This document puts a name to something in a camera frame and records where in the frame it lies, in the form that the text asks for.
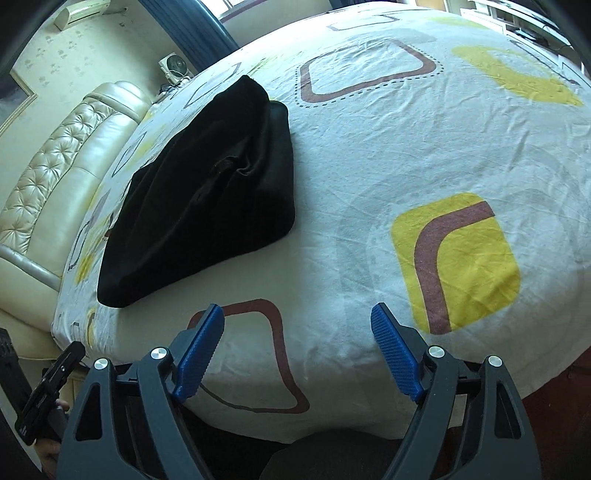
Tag black pants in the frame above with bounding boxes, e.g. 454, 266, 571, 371
97, 75, 297, 308

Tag white television cabinet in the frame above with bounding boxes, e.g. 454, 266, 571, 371
480, 0, 578, 54

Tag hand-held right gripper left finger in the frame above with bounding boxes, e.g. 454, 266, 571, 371
55, 303, 226, 480

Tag dark blue curtain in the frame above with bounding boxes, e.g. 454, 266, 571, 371
139, 0, 241, 77

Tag window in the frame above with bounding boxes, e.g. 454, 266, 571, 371
217, 0, 264, 21

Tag framed wall picture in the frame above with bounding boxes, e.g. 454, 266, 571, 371
0, 69, 38, 137

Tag person's left hand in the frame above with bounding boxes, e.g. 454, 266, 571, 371
37, 399, 71, 480

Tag cream leather headboard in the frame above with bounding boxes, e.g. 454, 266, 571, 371
0, 80, 153, 284

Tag small white fan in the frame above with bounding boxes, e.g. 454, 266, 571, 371
158, 53, 194, 88

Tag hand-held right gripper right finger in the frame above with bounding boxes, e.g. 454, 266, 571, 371
370, 302, 542, 480

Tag bed with patterned sheet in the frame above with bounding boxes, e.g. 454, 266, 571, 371
51, 4, 591, 439

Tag white air conditioner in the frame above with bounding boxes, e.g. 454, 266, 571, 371
53, 0, 114, 32

